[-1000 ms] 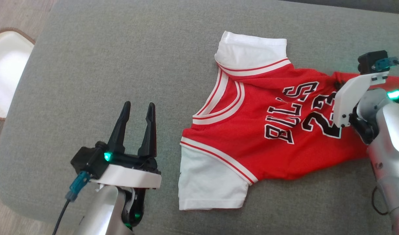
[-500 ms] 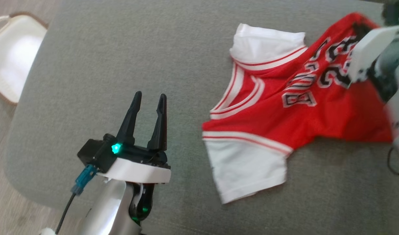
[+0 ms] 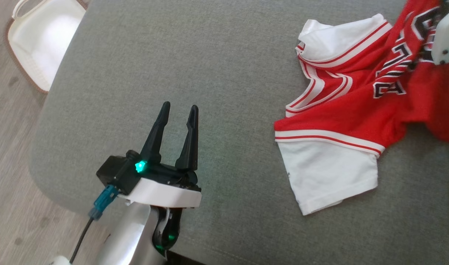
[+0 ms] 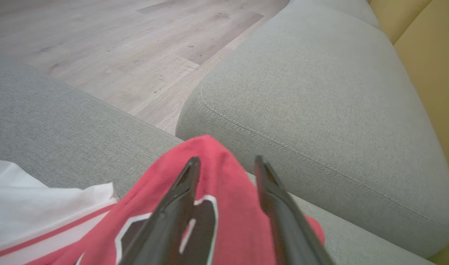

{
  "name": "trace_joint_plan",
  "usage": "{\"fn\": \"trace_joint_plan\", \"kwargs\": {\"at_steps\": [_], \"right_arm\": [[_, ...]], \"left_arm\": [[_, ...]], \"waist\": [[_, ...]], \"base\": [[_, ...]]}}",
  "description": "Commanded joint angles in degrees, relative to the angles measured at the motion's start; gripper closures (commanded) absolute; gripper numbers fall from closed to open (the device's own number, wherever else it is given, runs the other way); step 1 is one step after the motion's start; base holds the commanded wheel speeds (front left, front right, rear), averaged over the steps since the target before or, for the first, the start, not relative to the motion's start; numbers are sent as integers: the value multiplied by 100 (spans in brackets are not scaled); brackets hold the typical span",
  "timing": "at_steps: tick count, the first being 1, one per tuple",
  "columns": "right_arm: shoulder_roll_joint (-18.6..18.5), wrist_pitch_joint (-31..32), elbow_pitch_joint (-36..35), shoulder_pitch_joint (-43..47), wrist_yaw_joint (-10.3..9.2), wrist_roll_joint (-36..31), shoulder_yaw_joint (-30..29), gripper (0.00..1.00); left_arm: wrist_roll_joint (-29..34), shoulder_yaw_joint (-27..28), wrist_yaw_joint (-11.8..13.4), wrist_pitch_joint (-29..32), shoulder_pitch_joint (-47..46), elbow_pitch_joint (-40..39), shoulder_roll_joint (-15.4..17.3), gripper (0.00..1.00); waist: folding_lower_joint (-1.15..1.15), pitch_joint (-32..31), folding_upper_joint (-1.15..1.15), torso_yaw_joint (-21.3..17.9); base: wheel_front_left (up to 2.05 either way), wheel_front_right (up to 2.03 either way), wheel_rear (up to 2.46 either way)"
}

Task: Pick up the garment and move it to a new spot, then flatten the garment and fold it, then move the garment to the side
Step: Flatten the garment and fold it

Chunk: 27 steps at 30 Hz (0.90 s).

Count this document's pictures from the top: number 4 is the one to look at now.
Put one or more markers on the yellow sofa back cushion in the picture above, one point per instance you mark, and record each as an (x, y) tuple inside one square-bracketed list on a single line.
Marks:
[(397, 14), (437, 73)]

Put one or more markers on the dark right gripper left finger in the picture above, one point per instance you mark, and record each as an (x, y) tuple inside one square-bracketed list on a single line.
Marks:
[(161, 235)]

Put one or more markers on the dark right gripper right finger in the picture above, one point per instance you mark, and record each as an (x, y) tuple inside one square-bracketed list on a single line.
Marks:
[(294, 239)]

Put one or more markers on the grey sofa seat cushion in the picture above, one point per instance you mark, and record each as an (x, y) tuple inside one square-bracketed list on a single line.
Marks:
[(320, 110), (349, 9)]

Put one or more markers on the red and white jersey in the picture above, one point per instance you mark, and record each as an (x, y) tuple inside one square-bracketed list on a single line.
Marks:
[(231, 176)]

